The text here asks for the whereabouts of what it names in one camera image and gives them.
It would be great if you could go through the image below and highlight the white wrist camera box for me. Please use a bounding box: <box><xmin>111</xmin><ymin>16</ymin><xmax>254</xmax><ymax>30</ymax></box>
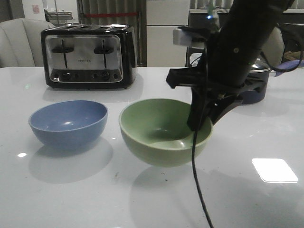
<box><xmin>172</xmin><ymin>25</ymin><xmax>212</xmax><ymax>50</ymax></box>

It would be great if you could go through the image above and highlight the black and chrome toaster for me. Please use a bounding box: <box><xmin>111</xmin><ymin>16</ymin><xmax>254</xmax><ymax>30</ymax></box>
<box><xmin>41</xmin><ymin>24</ymin><xmax>137</xmax><ymax>89</ymax></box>

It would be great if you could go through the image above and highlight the light green bowl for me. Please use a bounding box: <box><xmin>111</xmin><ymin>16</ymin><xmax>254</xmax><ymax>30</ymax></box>
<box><xmin>119</xmin><ymin>98</ymin><xmax>213</xmax><ymax>167</ymax></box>

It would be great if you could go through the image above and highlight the dark blue saucepan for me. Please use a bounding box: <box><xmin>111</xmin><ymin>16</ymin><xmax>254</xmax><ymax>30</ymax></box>
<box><xmin>240</xmin><ymin>68</ymin><xmax>271</xmax><ymax>105</ymax></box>

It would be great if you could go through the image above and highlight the blue bowl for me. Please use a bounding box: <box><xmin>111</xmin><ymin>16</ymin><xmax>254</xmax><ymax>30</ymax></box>
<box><xmin>28</xmin><ymin>100</ymin><xmax>108</xmax><ymax>150</ymax></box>

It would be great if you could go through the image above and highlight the black cable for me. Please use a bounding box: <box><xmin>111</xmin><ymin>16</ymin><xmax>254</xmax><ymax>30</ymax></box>
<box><xmin>191</xmin><ymin>128</ymin><xmax>214</xmax><ymax>228</ymax></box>

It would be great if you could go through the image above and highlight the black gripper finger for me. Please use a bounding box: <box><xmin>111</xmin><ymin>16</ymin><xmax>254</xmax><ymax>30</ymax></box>
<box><xmin>209</xmin><ymin>95</ymin><xmax>243</xmax><ymax>124</ymax></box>
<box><xmin>187</xmin><ymin>90</ymin><xmax>213</xmax><ymax>131</ymax></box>

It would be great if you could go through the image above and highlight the light grey chair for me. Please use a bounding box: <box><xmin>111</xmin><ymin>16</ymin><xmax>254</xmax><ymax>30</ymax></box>
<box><xmin>0</xmin><ymin>18</ymin><xmax>55</xmax><ymax>68</ymax></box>

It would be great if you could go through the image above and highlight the white refrigerator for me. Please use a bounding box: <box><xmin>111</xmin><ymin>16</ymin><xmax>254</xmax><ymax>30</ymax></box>
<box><xmin>146</xmin><ymin>0</ymin><xmax>190</xmax><ymax>67</ymax></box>

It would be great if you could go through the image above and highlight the glass lid with blue knob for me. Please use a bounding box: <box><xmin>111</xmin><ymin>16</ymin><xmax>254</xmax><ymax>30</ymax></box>
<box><xmin>249</xmin><ymin>57</ymin><xmax>271</xmax><ymax>73</ymax></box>

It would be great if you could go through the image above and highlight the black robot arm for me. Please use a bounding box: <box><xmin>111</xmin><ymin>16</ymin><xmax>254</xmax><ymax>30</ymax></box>
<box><xmin>166</xmin><ymin>0</ymin><xmax>292</xmax><ymax>131</ymax></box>

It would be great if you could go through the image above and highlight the beige upholstered chair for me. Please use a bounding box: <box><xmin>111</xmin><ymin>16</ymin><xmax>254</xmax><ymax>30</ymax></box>
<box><xmin>262</xmin><ymin>28</ymin><xmax>285</xmax><ymax>67</ymax></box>

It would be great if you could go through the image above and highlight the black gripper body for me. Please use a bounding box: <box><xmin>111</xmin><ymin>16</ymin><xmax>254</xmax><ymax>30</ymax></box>
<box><xmin>166</xmin><ymin>28</ymin><xmax>266</xmax><ymax>100</ymax></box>

